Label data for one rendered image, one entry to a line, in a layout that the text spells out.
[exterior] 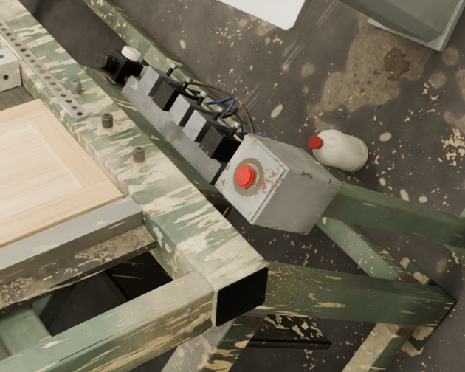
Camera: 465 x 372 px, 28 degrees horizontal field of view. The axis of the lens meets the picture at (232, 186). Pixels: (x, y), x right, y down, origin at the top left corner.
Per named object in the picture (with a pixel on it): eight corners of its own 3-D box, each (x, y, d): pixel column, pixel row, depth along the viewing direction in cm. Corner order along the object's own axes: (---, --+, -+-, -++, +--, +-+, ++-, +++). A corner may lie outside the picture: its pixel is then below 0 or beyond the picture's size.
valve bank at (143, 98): (301, 152, 198) (230, 130, 180) (266, 205, 202) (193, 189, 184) (177, 40, 228) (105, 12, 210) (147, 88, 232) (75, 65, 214)
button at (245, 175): (263, 174, 159) (255, 173, 157) (251, 193, 160) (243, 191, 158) (249, 162, 161) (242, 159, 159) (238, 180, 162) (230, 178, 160)
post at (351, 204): (495, 235, 228) (326, 188, 171) (481, 253, 230) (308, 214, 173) (478, 220, 231) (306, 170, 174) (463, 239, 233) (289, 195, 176)
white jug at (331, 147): (376, 150, 253) (336, 136, 238) (356, 179, 256) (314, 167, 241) (352, 131, 259) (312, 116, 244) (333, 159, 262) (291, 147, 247)
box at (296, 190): (346, 184, 168) (288, 168, 155) (310, 237, 172) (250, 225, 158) (305, 148, 175) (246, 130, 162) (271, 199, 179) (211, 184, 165)
